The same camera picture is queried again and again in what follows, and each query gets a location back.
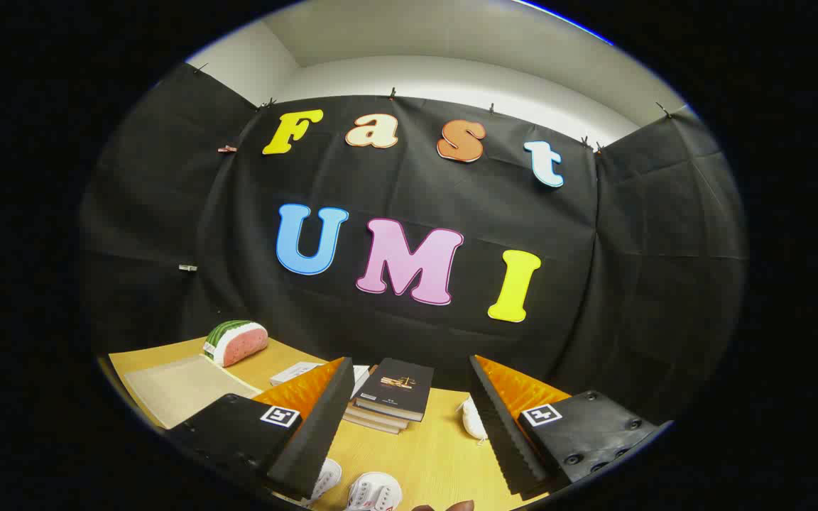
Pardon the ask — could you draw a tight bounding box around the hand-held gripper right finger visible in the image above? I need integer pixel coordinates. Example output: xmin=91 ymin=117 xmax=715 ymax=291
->
xmin=469 ymin=354 xmax=674 ymax=498

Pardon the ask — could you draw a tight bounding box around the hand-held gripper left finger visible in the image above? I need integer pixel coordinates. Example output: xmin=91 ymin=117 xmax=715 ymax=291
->
xmin=165 ymin=357 xmax=355 ymax=501

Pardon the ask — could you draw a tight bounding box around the white canvas shoe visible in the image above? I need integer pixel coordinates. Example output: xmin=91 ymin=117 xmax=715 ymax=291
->
xmin=345 ymin=471 xmax=403 ymax=511
xmin=306 ymin=458 xmax=343 ymax=506

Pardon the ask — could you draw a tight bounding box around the beige fabric storage box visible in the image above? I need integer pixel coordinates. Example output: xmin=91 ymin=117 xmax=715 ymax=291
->
xmin=124 ymin=355 xmax=262 ymax=429

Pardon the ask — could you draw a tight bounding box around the white plush pouch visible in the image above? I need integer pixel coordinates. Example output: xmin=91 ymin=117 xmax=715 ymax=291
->
xmin=459 ymin=397 xmax=489 ymax=443

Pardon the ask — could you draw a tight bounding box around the thick book with cream pages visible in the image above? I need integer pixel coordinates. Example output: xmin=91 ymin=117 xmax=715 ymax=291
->
xmin=347 ymin=403 xmax=410 ymax=429
xmin=342 ymin=412 xmax=403 ymax=435

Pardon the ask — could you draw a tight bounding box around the white book with portrait cover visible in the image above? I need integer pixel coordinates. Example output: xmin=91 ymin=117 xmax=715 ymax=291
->
xmin=270 ymin=361 xmax=371 ymax=398

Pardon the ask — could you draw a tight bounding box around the black hardcover book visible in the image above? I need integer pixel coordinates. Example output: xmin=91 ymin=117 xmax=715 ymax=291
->
xmin=354 ymin=358 xmax=435 ymax=422

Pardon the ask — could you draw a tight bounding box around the watermelon slice plush toy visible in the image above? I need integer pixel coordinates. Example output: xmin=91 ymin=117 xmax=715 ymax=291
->
xmin=202 ymin=319 xmax=269 ymax=368

